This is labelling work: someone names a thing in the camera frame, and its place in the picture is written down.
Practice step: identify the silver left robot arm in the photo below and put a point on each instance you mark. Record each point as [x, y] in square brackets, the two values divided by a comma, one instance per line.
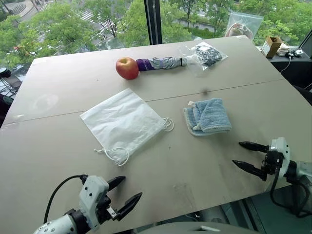
[57, 225]

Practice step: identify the clear bag with black-white contents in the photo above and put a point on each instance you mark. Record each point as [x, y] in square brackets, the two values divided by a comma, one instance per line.
[207, 56]

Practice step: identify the round black device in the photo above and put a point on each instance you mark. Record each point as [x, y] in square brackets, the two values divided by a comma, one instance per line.
[4, 72]

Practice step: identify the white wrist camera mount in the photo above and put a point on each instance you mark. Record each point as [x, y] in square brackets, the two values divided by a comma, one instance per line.
[93, 192]
[282, 146]

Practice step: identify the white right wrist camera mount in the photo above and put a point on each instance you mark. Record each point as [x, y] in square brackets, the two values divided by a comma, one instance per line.
[282, 146]

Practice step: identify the red apple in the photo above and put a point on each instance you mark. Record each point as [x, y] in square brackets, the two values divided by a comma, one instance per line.
[127, 68]

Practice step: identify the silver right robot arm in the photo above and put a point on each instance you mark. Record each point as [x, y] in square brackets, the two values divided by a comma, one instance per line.
[303, 171]

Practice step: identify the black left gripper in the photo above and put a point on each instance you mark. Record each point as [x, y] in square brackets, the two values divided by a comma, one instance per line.
[109, 211]

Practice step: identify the light blue towel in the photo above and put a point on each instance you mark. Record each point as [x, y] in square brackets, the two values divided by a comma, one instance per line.
[209, 118]

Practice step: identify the white cloth bundle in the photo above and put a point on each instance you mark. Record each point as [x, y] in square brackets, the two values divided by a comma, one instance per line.
[284, 49]

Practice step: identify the black window frame post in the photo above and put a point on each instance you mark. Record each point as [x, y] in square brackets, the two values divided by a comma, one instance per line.
[153, 22]

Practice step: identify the black side cabinet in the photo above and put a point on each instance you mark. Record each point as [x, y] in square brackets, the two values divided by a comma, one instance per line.
[295, 70]

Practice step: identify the small black device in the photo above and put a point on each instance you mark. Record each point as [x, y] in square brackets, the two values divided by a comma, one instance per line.
[293, 53]

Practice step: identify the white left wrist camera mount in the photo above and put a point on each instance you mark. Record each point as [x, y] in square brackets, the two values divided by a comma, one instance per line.
[93, 192]

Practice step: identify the folded purple grey umbrella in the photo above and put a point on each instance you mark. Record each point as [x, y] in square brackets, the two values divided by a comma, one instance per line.
[158, 64]

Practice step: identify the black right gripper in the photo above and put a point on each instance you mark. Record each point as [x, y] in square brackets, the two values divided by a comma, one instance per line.
[271, 162]

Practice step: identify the small open cardboard box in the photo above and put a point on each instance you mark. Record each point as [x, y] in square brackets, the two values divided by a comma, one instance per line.
[271, 46]

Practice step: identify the clear zip bag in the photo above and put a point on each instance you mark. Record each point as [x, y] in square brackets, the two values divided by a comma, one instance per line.
[243, 25]

